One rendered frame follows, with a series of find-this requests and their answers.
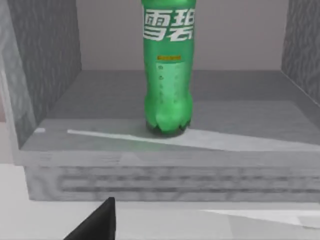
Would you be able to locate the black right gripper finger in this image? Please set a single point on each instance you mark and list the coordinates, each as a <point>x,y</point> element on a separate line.
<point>102,221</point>

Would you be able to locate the grey cabinet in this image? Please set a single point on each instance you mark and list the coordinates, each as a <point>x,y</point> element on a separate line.
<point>150,160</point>

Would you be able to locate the green bottle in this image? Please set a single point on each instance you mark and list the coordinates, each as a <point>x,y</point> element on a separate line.
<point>168,75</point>

